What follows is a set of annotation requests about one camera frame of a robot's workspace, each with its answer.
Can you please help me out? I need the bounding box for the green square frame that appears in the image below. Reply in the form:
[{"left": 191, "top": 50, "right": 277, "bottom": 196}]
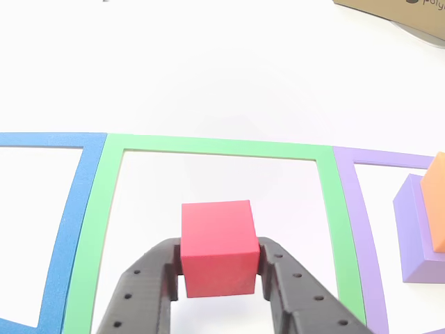
[{"left": 62, "top": 134, "right": 368, "bottom": 334}]

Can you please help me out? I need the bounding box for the small red cube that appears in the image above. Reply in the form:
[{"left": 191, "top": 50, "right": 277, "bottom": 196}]
[{"left": 180, "top": 200, "right": 261, "bottom": 299}]

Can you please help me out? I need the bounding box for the orange cube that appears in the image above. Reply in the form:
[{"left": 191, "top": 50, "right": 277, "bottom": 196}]
[{"left": 420, "top": 151, "right": 445, "bottom": 254}]

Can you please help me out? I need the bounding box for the blue square frame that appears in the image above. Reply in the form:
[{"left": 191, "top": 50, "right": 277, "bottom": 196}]
[{"left": 0, "top": 132, "right": 108, "bottom": 334}]

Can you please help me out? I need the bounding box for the polymaker cardboard box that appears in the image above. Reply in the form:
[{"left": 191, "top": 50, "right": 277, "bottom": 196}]
[{"left": 332, "top": 0, "right": 445, "bottom": 39}]

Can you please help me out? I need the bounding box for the grey round disc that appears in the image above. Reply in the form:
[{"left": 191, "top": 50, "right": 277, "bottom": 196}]
[{"left": 391, "top": 20, "right": 445, "bottom": 49}]

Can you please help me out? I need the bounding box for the large purple cube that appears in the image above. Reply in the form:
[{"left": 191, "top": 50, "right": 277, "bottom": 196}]
[{"left": 392, "top": 173, "right": 445, "bottom": 285}]

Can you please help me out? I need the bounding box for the purple square frame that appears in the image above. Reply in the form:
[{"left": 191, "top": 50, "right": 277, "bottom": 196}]
[{"left": 332, "top": 145, "right": 445, "bottom": 334}]

